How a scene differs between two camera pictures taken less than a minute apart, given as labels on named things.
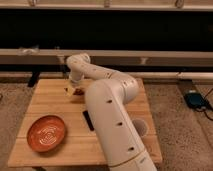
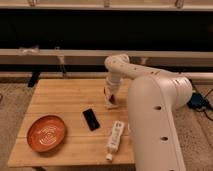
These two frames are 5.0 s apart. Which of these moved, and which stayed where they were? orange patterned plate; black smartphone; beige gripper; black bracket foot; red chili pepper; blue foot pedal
Moved: beige gripper; red chili pepper
Stayed: black smartphone; black bracket foot; blue foot pedal; orange patterned plate
